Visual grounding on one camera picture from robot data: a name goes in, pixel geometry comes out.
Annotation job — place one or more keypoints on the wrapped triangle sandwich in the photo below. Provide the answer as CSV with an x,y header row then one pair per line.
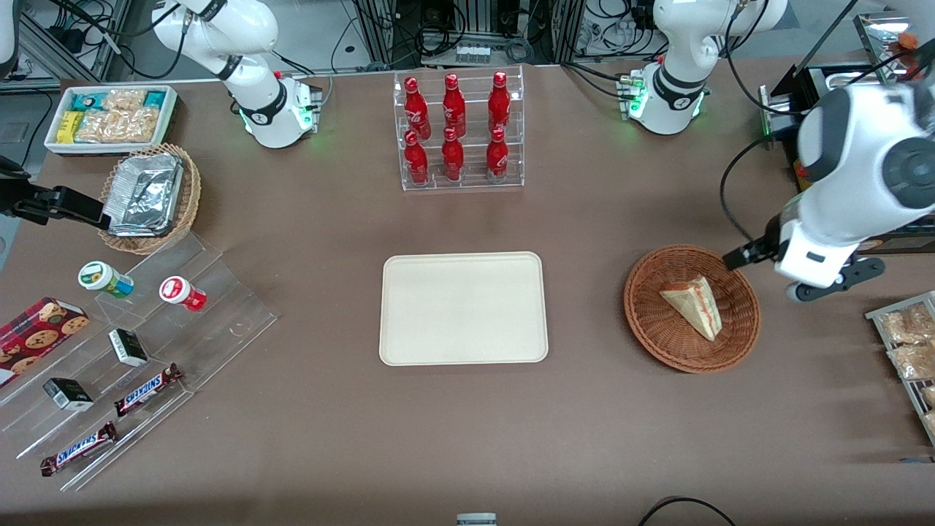
x,y
694,303

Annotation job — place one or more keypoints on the red tartan cookie box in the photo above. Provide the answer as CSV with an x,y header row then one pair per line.
x,y
36,336

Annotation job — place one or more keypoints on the small black box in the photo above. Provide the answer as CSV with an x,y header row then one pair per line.
x,y
128,348
68,394

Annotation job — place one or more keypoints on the aluminium foil tray stack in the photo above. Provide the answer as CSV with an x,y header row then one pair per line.
x,y
146,193

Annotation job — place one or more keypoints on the clear bag of crackers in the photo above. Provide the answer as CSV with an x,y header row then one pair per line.
x,y
913,361
909,325

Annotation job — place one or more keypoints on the small clear cracker bag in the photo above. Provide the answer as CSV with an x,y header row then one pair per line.
x,y
126,99

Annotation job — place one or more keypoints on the red cola bottle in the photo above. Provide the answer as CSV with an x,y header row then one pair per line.
x,y
453,159
453,106
499,102
416,109
497,157
416,162

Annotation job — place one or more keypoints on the red lid cup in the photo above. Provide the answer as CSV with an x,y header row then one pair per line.
x,y
179,292

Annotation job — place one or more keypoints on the large clear cracker bag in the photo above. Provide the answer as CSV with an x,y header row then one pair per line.
x,y
120,126

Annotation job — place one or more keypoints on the small grey block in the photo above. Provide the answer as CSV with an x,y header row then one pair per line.
x,y
476,520

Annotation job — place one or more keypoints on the teal snack packet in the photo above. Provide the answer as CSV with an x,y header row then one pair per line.
x,y
155,98
88,100

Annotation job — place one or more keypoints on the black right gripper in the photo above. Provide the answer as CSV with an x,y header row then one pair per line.
x,y
38,201

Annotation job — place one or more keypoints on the white snack bin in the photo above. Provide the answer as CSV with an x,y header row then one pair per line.
x,y
51,139

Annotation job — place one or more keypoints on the clear acrylic bottle rack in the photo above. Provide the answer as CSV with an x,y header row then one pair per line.
x,y
462,183

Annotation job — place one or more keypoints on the beige plastic tray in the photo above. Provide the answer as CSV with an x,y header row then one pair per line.
x,y
464,308

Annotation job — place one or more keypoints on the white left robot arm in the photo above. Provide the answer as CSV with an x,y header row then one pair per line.
x,y
862,161

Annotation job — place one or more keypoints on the yellow snack packet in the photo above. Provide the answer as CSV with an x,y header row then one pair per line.
x,y
69,126

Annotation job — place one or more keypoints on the brown wicker basket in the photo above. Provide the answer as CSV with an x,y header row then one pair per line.
x,y
657,321

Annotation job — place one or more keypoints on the stainless steel tray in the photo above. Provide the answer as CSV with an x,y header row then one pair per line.
x,y
876,44

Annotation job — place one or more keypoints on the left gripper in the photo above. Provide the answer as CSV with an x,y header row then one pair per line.
x,y
760,250

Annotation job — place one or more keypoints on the light wicker basket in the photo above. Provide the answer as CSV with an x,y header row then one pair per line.
x,y
191,197

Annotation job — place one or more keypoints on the white power strip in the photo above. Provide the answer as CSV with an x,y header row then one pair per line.
x,y
472,54

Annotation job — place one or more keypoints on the Snickers bar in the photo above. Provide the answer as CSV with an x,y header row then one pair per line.
x,y
79,448
146,391

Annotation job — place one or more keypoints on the green lid cup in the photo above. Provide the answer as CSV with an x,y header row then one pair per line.
x,y
98,276

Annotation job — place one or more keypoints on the clear acrylic stepped stand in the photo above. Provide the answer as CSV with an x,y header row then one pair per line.
x,y
219,321

